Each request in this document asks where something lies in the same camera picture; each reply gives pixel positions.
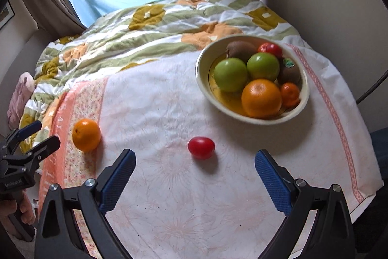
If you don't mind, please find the pink plush toy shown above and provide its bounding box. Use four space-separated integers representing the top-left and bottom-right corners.
8 71 35 130

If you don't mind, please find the brown kiwi with green sticker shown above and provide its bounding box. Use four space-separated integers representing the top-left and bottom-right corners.
277 57 302 85

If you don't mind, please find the small mandarin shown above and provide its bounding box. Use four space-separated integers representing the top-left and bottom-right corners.
279 82 300 108

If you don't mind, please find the orange and white floral towel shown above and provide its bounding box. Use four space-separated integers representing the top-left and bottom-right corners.
38 43 383 259

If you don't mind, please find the green apple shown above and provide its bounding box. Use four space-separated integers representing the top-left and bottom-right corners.
246 52 280 82
214 58 249 92

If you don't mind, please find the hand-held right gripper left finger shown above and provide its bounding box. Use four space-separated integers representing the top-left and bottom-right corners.
34 149 136 259

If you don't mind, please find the cream ceramic bowl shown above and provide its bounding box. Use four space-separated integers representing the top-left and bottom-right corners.
196 34 310 126

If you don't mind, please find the framed wall picture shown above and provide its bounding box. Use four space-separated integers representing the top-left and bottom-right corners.
0 1 15 32

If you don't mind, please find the oblong red cherry tomato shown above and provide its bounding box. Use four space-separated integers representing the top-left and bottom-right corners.
187 136 216 160

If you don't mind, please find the round red cherry tomato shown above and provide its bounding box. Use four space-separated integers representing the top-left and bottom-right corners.
266 43 283 58

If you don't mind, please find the brown curtain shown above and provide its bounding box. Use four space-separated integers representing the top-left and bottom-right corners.
18 0 88 38

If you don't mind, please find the black cable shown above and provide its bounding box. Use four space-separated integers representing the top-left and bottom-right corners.
356 65 388 105

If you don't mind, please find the large orange with stem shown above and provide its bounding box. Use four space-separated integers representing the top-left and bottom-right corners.
72 118 101 152

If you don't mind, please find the floral green striped duvet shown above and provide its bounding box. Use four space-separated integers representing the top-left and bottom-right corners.
23 0 305 156

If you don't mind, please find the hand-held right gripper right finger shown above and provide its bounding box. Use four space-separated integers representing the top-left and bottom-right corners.
255 149 356 259

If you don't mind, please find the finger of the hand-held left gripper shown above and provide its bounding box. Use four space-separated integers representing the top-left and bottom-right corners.
5 120 43 153
12 135 61 170

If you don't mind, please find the dark blue cloth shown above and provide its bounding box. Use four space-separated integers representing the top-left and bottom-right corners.
370 128 388 181

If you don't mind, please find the person's left hand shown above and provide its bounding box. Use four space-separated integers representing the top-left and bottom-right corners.
0 193 36 231

